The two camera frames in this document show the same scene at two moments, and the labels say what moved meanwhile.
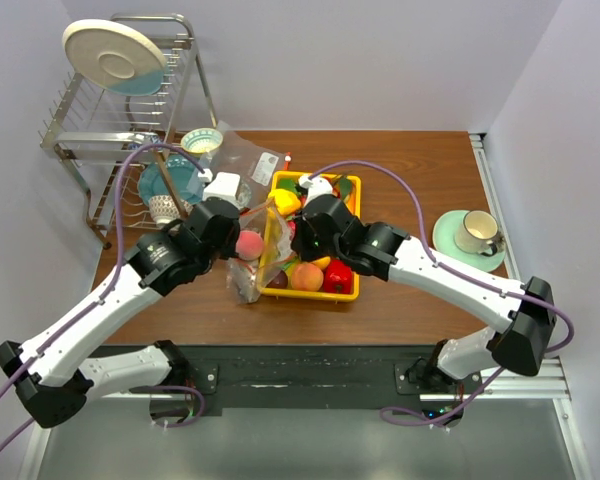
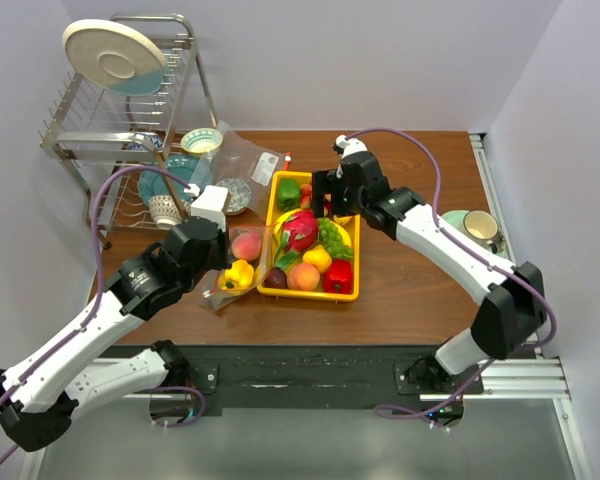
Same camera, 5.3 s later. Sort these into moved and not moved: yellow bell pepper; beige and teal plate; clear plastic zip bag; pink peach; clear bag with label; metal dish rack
Moved: yellow bell pepper; clear plastic zip bag
Not moved: beige and teal plate; pink peach; metal dish rack; clear bag with label
